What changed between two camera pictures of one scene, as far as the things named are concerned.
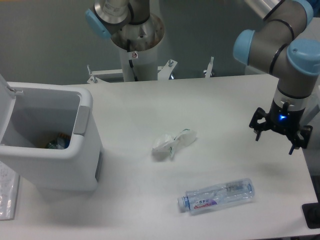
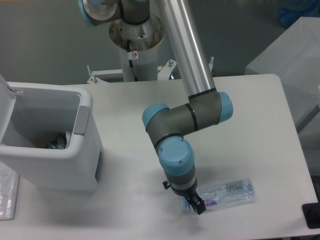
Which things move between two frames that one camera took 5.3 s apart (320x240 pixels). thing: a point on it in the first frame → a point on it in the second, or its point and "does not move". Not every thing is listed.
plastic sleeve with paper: [9, 183] does not move
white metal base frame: [164, 72] does not move
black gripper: [282, 118] → [194, 200]
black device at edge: [311, 213] does not move
